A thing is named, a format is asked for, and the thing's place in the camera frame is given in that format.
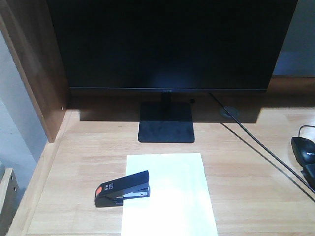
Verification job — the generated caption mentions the black stapler with orange button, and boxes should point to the black stapler with orange button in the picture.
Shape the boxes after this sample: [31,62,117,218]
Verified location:
[94,171,150,207]

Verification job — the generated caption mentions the white paper sheets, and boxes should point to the white paper sheets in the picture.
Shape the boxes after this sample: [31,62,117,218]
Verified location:
[121,153,218,236]

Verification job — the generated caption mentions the black computer monitor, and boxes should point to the black computer monitor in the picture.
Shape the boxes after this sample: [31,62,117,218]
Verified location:
[47,0,297,143]

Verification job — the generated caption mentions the black computer mouse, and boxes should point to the black computer mouse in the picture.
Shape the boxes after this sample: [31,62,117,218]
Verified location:
[291,137,315,167]

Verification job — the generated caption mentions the black monitor cable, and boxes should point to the black monitor cable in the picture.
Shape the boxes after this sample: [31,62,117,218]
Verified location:
[209,92,315,195]

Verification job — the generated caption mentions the round desk cable grommet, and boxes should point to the round desk cable grommet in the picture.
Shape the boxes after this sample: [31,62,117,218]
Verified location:
[220,106,240,118]

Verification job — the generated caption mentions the black mouse cable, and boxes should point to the black mouse cable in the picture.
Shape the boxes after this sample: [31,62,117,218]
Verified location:
[298,125,315,138]

